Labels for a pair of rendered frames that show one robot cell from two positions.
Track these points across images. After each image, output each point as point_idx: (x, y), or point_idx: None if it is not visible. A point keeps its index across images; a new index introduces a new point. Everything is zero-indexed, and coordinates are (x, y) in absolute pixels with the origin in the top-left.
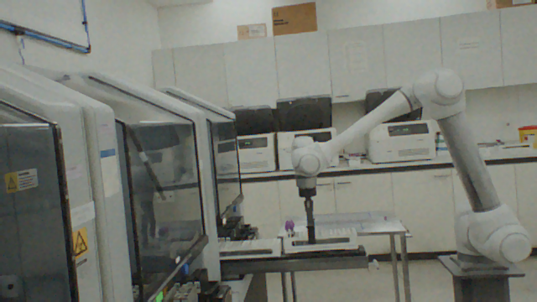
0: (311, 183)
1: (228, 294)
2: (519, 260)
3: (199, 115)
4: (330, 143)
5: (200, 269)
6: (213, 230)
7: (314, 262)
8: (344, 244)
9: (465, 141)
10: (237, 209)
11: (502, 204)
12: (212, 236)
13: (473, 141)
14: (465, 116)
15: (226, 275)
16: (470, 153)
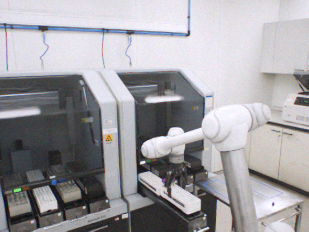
0: (172, 161)
1: (101, 201)
2: None
3: (120, 102)
4: (164, 140)
5: (100, 184)
6: (128, 165)
7: (167, 208)
8: (182, 207)
9: (228, 177)
10: (201, 154)
11: None
12: (125, 169)
13: (236, 179)
14: (235, 155)
15: (140, 191)
16: (230, 189)
